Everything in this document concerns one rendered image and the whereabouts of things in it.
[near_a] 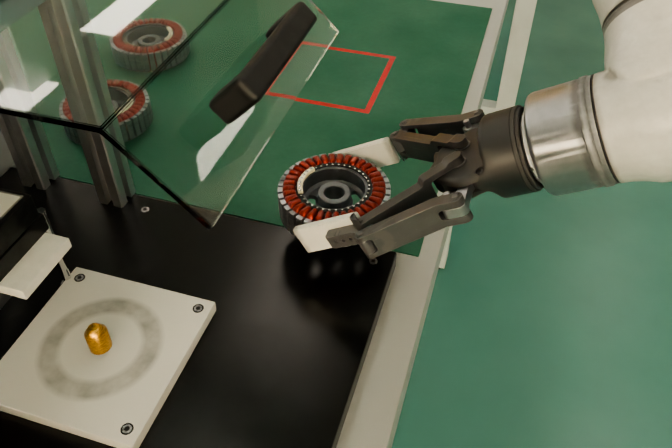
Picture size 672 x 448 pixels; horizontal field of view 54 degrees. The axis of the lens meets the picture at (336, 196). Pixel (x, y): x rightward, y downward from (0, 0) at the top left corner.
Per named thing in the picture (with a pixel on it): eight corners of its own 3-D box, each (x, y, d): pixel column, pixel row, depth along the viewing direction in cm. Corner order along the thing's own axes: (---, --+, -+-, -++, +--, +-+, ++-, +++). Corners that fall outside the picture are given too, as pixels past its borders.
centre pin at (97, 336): (116, 339, 59) (109, 320, 57) (104, 357, 57) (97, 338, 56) (97, 334, 59) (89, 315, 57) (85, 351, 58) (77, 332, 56)
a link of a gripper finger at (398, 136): (457, 144, 58) (468, 135, 59) (384, 131, 68) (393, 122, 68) (474, 178, 60) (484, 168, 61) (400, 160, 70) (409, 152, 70)
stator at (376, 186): (400, 188, 71) (402, 160, 68) (373, 262, 63) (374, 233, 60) (301, 168, 73) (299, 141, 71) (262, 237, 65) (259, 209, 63)
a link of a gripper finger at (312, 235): (372, 234, 61) (370, 240, 60) (310, 248, 64) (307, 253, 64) (357, 210, 59) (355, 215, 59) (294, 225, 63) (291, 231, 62)
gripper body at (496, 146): (547, 211, 55) (444, 231, 59) (553, 151, 61) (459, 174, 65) (515, 140, 51) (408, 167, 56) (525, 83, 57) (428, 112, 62)
